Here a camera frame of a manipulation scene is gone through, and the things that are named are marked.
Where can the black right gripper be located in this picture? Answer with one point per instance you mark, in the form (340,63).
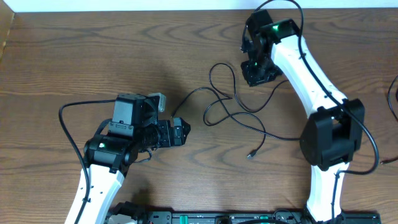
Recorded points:
(253,79)

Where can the brown cardboard panel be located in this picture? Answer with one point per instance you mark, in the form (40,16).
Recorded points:
(6,20)

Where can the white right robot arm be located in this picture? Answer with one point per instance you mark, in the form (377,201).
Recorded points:
(330,137)

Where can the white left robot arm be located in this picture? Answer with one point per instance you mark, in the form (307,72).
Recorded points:
(114,147)

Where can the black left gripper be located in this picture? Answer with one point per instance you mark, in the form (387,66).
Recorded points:
(178,139)

